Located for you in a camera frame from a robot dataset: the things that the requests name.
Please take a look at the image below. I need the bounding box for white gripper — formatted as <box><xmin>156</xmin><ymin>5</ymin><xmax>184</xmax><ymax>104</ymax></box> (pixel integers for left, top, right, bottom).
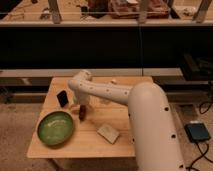
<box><xmin>69</xmin><ymin>91</ymin><xmax>90</xmax><ymax>110</ymax></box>

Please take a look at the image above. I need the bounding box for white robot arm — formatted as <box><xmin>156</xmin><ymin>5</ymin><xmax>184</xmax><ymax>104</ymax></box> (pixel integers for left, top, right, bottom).
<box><xmin>68</xmin><ymin>70</ymin><xmax>186</xmax><ymax>171</ymax></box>

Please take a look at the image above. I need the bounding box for green ceramic bowl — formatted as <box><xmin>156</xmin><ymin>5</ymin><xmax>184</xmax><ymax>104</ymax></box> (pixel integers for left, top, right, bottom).
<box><xmin>37</xmin><ymin>111</ymin><xmax>74</xmax><ymax>146</ymax></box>

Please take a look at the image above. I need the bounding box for wooden table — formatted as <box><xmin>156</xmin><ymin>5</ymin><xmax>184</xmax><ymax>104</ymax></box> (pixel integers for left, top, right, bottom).
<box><xmin>26</xmin><ymin>76</ymin><xmax>154</xmax><ymax>171</ymax></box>

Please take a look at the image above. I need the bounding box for beige sponge block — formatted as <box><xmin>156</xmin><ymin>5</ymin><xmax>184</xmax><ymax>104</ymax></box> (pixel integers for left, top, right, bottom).
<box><xmin>97</xmin><ymin>124</ymin><xmax>120</xmax><ymax>144</ymax></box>

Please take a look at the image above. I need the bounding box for white squeeze bottle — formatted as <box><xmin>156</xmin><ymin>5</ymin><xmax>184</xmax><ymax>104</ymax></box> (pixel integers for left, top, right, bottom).
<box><xmin>110</xmin><ymin>79</ymin><xmax>117</xmax><ymax>84</ymax></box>

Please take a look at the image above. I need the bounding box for long wooden workbench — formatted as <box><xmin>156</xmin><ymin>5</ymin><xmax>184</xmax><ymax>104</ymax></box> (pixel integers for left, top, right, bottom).
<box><xmin>0</xmin><ymin>68</ymin><xmax>182</xmax><ymax>78</ymax></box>

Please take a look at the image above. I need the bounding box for blue foot pedal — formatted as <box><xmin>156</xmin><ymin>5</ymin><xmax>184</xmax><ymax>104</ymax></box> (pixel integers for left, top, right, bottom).
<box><xmin>184</xmin><ymin>123</ymin><xmax>211</xmax><ymax>143</ymax></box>

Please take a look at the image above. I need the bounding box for black cable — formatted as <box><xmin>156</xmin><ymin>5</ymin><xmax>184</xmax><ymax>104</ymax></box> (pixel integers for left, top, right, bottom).
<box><xmin>186</xmin><ymin>98</ymin><xmax>213</xmax><ymax>171</ymax></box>

